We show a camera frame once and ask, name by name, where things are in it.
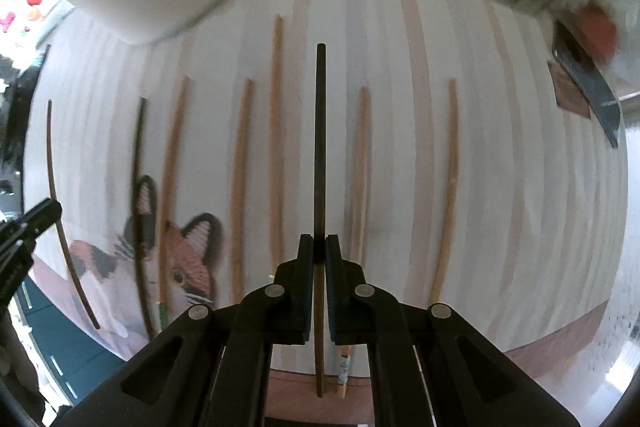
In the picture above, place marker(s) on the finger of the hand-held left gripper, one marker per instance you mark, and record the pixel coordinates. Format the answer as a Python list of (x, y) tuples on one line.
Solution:
[(42, 213)]

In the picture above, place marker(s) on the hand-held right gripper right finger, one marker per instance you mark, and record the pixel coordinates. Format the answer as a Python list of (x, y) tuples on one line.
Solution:
[(336, 292)]

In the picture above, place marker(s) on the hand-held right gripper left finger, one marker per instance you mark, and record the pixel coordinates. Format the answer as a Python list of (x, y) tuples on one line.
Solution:
[(306, 292)]

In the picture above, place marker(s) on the dark brown chopstick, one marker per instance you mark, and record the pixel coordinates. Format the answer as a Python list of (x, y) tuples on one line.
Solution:
[(321, 147), (136, 167)]

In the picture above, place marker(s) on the thin dark chopstick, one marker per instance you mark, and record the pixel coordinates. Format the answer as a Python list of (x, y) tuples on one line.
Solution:
[(54, 207)]

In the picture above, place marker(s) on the teal cabinet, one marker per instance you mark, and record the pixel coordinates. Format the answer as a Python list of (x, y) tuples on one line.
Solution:
[(55, 347)]

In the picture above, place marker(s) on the light wooden chopstick white band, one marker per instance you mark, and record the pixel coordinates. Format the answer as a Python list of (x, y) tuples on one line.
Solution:
[(359, 177)]

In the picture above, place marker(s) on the light wooden chopstick green band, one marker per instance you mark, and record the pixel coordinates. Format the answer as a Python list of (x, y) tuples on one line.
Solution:
[(172, 157)]

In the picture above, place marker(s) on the striped cat print placemat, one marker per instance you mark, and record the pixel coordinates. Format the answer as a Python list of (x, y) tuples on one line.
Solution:
[(400, 132)]

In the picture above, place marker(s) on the white board with colourful magnets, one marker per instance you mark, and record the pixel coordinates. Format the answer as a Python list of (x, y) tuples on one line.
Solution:
[(35, 12)]

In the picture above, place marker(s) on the brown card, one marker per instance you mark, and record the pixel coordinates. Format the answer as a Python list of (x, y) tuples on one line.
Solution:
[(567, 92)]

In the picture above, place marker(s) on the dark grey flat tool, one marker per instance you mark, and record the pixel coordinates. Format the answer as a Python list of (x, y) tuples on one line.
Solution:
[(587, 82)]

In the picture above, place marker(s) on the red object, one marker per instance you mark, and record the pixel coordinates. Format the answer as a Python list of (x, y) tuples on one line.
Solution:
[(597, 32)]

